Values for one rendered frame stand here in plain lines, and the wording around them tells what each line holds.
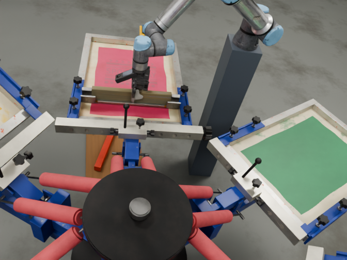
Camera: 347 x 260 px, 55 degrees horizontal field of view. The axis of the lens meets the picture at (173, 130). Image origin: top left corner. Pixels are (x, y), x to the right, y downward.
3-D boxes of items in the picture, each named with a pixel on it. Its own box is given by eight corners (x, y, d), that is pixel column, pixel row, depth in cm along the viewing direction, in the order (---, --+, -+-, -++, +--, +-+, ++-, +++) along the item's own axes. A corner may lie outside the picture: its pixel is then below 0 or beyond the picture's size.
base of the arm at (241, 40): (254, 38, 199) (260, 23, 192) (259, 52, 188) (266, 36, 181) (230, 34, 196) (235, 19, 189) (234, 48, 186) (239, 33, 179)
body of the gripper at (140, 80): (147, 92, 165) (150, 72, 156) (130, 91, 163) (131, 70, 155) (146, 82, 170) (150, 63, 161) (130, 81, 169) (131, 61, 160)
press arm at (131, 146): (124, 136, 155) (125, 129, 151) (137, 136, 156) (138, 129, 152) (124, 165, 143) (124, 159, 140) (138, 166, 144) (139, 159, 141)
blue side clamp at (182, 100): (175, 95, 190) (177, 85, 185) (183, 96, 191) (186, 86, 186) (179, 133, 169) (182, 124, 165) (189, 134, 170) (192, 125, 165)
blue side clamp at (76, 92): (75, 87, 180) (74, 77, 175) (84, 88, 181) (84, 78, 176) (67, 127, 160) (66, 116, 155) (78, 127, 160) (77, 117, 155)
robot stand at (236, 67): (208, 159, 285) (256, 37, 200) (210, 176, 273) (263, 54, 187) (187, 158, 283) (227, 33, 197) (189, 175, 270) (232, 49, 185)
